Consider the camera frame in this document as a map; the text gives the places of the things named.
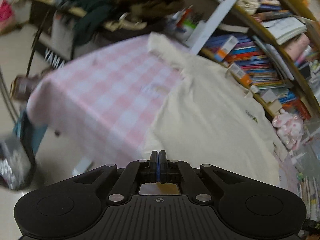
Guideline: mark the cream printed T-shirt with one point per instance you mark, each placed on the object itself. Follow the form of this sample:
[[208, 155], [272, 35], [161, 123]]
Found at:
[[212, 117]]

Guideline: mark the row of colourful books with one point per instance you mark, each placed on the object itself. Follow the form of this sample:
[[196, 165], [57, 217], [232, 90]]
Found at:
[[257, 62]]

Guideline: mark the black trash bin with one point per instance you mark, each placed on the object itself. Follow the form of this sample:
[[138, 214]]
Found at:
[[15, 165]]

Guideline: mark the stack of picture books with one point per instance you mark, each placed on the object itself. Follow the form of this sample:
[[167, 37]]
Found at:
[[310, 197]]

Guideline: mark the tall white orange box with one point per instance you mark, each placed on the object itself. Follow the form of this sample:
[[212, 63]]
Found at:
[[226, 48]]

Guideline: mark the white translucent box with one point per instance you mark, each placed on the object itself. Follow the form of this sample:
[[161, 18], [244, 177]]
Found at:
[[268, 95]]

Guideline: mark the pink checked tablecloth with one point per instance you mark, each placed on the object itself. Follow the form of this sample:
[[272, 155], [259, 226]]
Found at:
[[100, 92]]

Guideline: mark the small beige wooden box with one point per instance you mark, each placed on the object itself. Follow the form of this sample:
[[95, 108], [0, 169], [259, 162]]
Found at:
[[277, 106]]

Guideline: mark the flat white orange box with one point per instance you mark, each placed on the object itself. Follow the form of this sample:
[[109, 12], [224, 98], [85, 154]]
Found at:
[[241, 75]]

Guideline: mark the teal box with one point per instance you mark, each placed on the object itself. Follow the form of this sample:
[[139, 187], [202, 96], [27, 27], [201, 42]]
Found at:
[[30, 135]]

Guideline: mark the bunch of pens and pencils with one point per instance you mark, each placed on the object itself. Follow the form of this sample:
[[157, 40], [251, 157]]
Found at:
[[186, 17]]

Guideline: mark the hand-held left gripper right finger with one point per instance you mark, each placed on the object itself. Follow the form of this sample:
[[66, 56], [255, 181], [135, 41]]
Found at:
[[163, 167]]

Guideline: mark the white pen holder jar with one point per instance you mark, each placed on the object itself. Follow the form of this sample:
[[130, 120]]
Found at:
[[190, 33]]

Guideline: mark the brown blurred container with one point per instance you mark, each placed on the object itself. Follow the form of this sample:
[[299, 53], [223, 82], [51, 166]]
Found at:
[[25, 87]]

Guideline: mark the pink bag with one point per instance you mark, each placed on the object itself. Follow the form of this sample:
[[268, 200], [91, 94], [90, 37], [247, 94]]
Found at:
[[5, 15]]

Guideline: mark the dark green garment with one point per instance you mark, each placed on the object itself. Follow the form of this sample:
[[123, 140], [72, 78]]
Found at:
[[95, 12]]

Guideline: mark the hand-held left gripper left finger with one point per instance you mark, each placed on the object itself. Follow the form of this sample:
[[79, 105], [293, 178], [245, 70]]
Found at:
[[153, 167]]

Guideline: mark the pink round container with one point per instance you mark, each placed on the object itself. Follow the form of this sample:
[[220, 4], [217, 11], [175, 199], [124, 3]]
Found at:
[[297, 46]]

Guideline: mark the olive green jacket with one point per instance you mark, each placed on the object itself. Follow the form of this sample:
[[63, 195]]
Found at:
[[150, 2]]

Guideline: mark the white pink plush bunny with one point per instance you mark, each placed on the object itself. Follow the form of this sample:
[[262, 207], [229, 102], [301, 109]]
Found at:
[[287, 130]]

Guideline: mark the red boxed book set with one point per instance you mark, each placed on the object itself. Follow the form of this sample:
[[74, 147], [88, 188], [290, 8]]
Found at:
[[300, 107]]

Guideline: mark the row of thin paperback books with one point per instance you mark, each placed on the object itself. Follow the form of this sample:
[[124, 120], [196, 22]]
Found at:
[[285, 28]]

